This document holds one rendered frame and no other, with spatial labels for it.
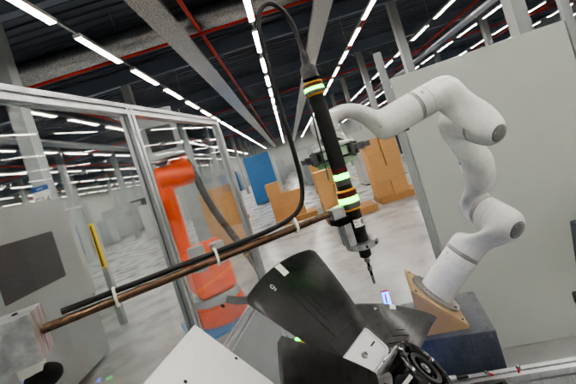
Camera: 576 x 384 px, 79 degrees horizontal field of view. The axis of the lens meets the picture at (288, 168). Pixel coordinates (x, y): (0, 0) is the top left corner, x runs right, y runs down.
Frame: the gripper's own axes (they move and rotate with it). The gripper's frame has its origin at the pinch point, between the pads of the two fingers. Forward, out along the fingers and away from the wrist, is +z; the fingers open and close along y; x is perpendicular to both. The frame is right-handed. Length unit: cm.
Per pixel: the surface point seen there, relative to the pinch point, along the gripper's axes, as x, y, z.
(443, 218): -68, -48, -179
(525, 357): -166, -68, -167
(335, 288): -29.1, 8.6, -1.7
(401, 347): -38.7, -1.9, 9.3
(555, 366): -79, -41, -35
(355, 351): -39.2, 7.2, 6.8
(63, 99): 38, 71, -14
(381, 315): -45.8, 1.9, -19.0
